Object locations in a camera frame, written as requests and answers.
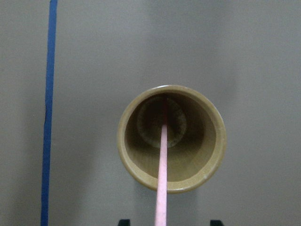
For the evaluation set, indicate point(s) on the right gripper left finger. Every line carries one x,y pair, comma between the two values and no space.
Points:
124,222

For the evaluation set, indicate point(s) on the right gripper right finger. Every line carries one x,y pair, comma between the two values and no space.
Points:
215,223

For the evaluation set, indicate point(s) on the pink chopstick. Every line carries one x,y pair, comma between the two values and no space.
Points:
161,201

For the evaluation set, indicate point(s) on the bamboo wooden cup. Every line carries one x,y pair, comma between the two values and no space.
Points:
196,140

